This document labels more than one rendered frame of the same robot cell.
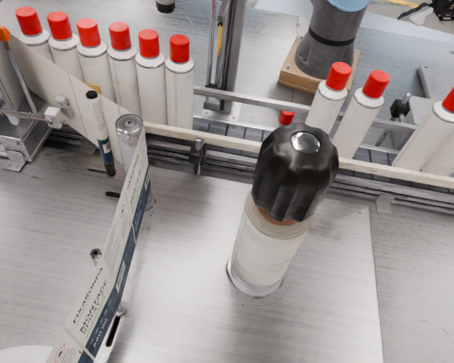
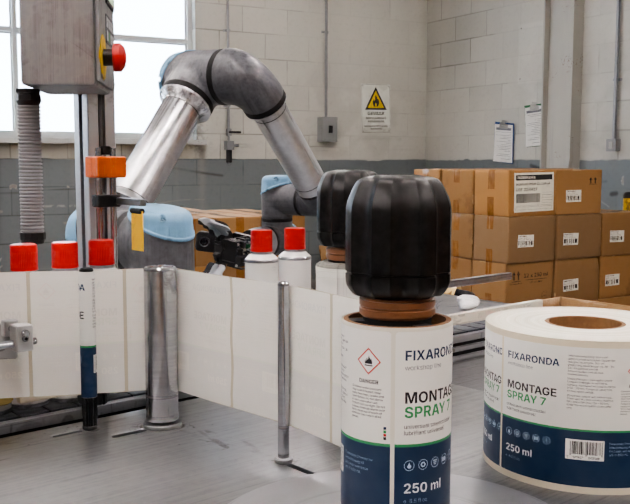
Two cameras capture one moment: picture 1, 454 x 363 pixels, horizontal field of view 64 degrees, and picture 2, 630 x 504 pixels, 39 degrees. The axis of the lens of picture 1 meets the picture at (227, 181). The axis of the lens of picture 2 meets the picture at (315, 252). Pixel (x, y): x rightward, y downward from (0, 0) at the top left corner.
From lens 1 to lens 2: 92 cm
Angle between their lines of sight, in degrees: 58
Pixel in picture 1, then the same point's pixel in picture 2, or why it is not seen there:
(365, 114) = (304, 268)
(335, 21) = (174, 257)
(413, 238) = not seen: hidden behind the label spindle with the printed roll
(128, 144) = (170, 288)
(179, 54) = (109, 253)
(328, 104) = (270, 268)
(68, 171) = (31, 445)
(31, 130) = not seen: outside the picture
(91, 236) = (160, 454)
